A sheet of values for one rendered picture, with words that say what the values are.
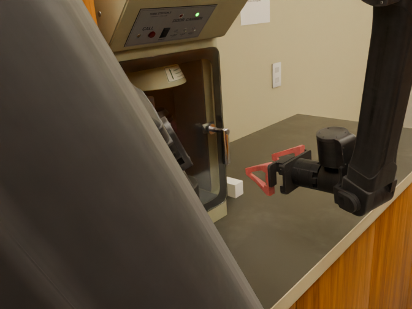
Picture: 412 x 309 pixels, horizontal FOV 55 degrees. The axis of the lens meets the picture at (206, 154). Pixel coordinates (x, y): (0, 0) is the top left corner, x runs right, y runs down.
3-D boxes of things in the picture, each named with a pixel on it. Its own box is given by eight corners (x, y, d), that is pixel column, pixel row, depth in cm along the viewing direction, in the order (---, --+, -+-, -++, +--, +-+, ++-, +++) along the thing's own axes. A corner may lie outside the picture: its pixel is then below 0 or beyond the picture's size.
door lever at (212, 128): (216, 159, 99) (209, 162, 97) (214, 122, 96) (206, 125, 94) (233, 163, 95) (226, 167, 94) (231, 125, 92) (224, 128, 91)
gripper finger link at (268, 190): (237, 159, 82) (276, 167, 75) (258, 149, 87) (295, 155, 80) (240, 189, 84) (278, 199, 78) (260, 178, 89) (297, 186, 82)
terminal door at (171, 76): (133, 251, 86) (105, 63, 72) (225, 199, 106) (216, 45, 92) (136, 252, 85) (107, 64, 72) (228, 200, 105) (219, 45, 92)
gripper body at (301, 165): (276, 163, 78) (309, 170, 73) (303, 148, 84) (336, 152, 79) (278, 193, 80) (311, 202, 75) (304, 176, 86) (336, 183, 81)
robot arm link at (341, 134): (355, 217, 67) (391, 197, 70) (351, 156, 62) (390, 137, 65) (308, 190, 77) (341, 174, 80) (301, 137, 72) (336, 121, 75)
